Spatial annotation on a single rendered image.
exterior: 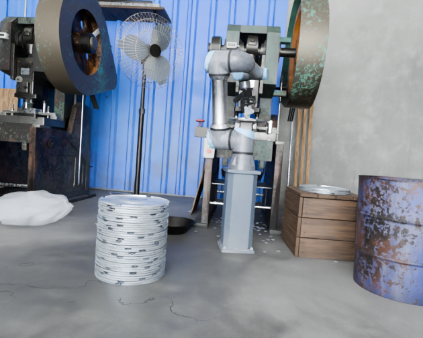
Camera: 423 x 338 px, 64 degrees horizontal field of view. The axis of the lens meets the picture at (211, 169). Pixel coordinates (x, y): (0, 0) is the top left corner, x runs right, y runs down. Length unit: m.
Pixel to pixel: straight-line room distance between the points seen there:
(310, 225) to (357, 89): 2.39
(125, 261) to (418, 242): 1.13
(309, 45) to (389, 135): 2.01
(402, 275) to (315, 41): 1.48
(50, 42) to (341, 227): 2.23
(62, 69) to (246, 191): 1.63
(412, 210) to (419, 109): 2.82
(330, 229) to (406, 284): 0.53
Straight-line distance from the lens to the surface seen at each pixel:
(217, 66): 1.83
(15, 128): 2.96
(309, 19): 2.43
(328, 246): 1.97
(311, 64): 2.38
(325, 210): 1.92
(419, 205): 1.52
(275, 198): 2.37
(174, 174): 3.83
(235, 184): 1.81
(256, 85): 2.60
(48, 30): 2.73
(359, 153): 4.00
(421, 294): 1.61
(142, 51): 2.85
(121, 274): 1.39
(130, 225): 1.33
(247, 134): 1.84
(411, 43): 4.35
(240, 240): 1.88
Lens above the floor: 0.54
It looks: 3 degrees down
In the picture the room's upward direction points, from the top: 4 degrees clockwise
